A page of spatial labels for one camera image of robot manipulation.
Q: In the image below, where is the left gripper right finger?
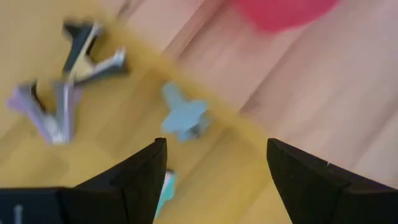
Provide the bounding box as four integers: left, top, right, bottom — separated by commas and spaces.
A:
266, 138, 398, 224

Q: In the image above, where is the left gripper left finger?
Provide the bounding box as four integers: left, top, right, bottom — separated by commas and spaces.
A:
0, 137, 169, 224

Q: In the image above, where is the light blue staple remover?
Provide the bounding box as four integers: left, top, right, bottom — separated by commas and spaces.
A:
160, 82, 213, 143

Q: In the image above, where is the purple staple remover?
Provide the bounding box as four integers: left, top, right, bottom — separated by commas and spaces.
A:
5, 80, 84, 146

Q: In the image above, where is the black staple remover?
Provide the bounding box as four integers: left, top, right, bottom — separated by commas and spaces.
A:
61, 20, 130, 87

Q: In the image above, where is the yellow plastic tray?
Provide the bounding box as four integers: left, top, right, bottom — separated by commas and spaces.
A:
0, 0, 292, 224

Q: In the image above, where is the red desk lamp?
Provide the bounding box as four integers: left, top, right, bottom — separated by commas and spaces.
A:
236, 0, 340, 34

